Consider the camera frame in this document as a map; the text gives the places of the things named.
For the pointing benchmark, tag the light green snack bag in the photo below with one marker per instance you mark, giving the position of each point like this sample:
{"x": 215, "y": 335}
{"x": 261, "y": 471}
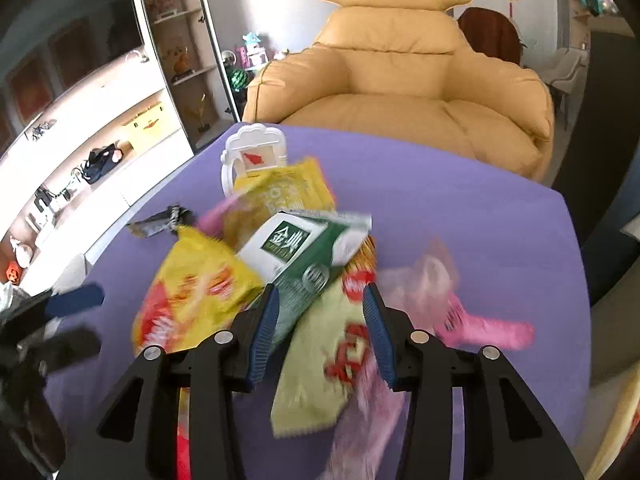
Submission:
{"x": 310, "y": 360}

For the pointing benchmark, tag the red snack wrapper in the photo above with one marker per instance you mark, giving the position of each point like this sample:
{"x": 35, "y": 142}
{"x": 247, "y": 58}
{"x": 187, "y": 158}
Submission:
{"x": 184, "y": 440}

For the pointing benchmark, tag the orange figurine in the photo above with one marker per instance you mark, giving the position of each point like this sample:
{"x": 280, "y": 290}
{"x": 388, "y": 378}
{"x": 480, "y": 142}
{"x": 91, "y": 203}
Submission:
{"x": 180, "y": 62}

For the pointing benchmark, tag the yellow snack wrapper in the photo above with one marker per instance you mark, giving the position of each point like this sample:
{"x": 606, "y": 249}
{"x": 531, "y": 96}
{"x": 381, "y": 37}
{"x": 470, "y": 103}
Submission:
{"x": 295, "y": 190}

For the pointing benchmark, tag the orange snack wrapper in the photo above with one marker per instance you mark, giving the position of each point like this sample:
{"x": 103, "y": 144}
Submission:
{"x": 361, "y": 257}

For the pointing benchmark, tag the gold trophy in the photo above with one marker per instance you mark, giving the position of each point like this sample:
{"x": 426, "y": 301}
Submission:
{"x": 200, "y": 110}

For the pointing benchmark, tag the white dining chair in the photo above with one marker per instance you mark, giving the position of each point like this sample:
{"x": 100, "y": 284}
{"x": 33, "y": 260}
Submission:
{"x": 567, "y": 72}

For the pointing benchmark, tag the black bag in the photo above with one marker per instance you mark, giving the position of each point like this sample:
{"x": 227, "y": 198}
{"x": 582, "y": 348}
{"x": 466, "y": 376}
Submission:
{"x": 102, "y": 162}

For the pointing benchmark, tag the watermelon ball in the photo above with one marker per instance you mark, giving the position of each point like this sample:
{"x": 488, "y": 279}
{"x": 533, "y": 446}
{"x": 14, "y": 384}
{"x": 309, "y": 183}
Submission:
{"x": 238, "y": 79}

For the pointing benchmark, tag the teal pink toy castle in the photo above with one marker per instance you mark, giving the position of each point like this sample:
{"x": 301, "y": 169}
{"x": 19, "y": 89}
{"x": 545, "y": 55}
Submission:
{"x": 252, "y": 50}

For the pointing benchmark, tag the white beer mug toy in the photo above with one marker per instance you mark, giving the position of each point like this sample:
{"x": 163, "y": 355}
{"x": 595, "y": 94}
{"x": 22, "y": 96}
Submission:
{"x": 260, "y": 142}

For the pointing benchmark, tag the purple tablecloth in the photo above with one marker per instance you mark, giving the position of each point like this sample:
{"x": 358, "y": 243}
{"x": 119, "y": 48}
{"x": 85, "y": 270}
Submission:
{"x": 475, "y": 240}

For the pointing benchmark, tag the dark grey wrapper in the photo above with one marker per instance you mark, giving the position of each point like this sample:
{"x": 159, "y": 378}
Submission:
{"x": 160, "y": 222}

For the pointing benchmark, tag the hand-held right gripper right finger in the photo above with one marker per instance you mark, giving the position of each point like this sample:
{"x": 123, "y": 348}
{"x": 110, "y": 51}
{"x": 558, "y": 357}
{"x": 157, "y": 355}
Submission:
{"x": 380, "y": 340}

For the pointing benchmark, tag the yellow leather armchair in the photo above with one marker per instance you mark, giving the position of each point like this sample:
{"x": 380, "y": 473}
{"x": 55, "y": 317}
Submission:
{"x": 400, "y": 70}

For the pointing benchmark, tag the pink candy wrapper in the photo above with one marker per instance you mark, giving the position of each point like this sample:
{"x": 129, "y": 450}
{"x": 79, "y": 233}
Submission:
{"x": 215, "y": 217}

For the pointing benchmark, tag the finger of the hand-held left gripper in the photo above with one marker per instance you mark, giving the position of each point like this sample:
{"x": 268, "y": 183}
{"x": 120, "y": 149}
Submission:
{"x": 65, "y": 350}
{"x": 75, "y": 300}

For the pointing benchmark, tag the yellow red chip bag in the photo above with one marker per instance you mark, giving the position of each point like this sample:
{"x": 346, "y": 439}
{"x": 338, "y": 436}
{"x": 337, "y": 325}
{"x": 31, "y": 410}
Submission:
{"x": 200, "y": 270}

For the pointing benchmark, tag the yellow toy box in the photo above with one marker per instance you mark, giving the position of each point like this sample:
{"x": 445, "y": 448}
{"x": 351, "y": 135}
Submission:
{"x": 150, "y": 127}

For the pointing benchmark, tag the green white milk carton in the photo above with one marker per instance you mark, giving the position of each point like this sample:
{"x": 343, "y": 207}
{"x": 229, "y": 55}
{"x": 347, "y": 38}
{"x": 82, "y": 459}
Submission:
{"x": 300, "y": 240}

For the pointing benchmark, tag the pale pink wrapper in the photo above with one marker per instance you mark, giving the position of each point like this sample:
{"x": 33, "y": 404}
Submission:
{"x": 365, "y": 430}

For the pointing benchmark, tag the chair with brown jacket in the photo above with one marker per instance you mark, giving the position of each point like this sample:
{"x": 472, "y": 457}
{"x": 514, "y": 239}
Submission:
{"x": 490, "y": 35}

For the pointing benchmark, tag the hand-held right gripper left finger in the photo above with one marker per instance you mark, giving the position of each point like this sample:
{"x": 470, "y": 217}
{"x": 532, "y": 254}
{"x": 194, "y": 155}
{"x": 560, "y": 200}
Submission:
{"x": 262, "y": 340}

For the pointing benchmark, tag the glass door display cabinet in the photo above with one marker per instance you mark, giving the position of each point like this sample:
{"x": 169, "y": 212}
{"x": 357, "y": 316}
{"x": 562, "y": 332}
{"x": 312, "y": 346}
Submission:
{"x": 175, "y": 35}

